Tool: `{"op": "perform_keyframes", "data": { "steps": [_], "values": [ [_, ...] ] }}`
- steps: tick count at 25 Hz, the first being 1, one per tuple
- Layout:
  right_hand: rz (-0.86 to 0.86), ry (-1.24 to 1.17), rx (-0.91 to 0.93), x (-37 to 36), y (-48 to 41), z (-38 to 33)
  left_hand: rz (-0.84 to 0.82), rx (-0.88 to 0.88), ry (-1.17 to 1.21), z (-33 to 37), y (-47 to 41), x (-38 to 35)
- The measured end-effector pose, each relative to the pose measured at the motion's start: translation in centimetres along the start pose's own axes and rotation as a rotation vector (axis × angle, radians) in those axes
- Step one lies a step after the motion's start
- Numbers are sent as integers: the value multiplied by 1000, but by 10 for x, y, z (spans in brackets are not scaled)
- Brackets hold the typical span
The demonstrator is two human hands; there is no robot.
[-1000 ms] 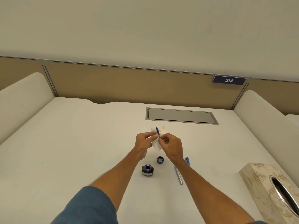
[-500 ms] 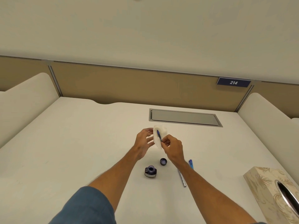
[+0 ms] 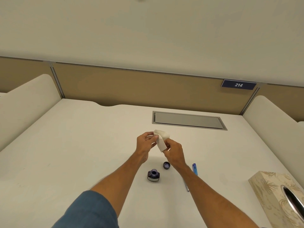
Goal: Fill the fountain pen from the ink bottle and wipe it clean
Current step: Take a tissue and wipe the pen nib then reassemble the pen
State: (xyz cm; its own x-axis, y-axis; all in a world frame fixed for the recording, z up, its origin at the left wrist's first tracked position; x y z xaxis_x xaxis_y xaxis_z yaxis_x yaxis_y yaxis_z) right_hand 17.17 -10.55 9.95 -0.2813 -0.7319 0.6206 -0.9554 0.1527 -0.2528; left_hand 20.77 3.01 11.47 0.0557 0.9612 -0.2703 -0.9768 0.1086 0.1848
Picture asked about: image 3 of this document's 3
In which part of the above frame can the white desk side divider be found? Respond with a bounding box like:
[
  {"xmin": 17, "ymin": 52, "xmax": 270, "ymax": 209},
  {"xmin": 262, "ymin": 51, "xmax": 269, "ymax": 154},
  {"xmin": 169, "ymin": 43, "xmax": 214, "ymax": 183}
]
[
  {"xmin": 243, "ymin": 95, "xmax": 304, "ymax": 175},
  {"xmin": 0, "ymin": 74, "xmax": 62, "ymax": 152}
]

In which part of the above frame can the person's right forearm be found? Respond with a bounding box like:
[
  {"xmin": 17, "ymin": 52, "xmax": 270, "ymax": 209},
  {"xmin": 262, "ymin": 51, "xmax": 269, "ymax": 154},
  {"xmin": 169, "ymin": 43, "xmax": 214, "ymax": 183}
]
[{"xmin": 171, "ymin": 164, "xmax": 262, "ymax": 228}]

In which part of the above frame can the grey desk cable hatch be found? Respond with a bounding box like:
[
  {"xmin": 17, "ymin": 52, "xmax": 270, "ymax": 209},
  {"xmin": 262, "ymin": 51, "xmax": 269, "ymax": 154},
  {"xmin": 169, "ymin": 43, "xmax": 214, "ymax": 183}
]
[{"xmin": 152, "ymin": 111, "xmax": 228, "ymax": 131}]

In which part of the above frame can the beige desk partition panel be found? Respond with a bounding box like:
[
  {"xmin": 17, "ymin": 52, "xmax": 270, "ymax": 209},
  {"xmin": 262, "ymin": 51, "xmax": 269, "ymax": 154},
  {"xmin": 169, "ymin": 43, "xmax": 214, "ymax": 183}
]
[{"xmin": 0, "ymin": 56, "xmax": 304, "ymax": 122}]

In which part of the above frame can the dark blue number sign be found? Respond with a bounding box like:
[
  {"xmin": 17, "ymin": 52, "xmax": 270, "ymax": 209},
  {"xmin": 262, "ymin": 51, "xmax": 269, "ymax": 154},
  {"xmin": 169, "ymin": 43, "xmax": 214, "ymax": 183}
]
[{"xmin": 221, "ymin": 79, "xmax": 257, "ymax": 90}]

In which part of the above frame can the blue shirt sleeve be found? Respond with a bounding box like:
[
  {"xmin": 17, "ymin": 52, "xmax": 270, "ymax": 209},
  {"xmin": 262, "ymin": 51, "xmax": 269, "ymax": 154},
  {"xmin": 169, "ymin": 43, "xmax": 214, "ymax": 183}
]
[{"xmin": 51, "ymin": 190, "xmax": 119, "ymax": 228}]

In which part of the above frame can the white tissue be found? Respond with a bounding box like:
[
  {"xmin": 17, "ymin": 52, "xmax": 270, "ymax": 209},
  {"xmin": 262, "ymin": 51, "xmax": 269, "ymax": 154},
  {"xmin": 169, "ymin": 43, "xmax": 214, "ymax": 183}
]
[{"xmin": 154, "ymin": 130, "xmax": 171, "ymax": 153}]

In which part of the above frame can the dark ink bottle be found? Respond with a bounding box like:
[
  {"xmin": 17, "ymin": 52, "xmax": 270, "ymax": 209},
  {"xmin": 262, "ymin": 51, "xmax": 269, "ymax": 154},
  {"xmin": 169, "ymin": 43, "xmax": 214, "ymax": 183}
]
[{"xmin": 147, "ymin": 169, "xmax": 161, "ymax": 182}]

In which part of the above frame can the person's left forearm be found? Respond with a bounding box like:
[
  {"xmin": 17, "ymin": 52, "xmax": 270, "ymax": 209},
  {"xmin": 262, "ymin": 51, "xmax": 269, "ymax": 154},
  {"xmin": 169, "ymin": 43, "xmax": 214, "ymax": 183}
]
[{"xmin": 90, "ymin": 152, "xmax": 149, "ymax": 217}]

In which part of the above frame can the person's left hand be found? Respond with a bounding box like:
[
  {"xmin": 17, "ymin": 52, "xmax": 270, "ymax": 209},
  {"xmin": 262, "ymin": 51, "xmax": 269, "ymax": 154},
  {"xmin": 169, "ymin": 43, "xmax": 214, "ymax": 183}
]
[{"xmin": 136, "ymin": 132, "xmax": 158, "ymax": 162}]

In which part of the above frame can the person's right hand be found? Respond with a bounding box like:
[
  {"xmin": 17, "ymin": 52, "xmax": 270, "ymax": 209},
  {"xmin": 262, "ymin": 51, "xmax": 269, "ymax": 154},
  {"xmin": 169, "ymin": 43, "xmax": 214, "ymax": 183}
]
[{"xmin": 163, "ymin": 139, "xmax": 186, "ymax": 168}]

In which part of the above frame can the patterned beige tissue box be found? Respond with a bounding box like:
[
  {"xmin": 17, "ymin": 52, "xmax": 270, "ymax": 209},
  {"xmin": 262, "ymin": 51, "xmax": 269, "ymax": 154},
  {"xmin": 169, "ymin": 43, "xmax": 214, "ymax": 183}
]
[{"xmin": 248, "ymin": 171, "xmax": 304, "ymax": 228}]

